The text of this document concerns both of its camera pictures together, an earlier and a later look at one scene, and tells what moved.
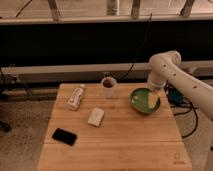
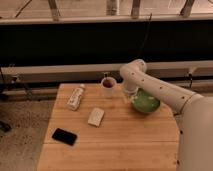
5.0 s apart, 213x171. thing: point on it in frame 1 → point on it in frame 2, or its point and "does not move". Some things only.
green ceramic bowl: (140, 101) does not move
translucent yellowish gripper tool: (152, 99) → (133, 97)
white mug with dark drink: (108, 83) does not move
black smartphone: (65, 136) does not move
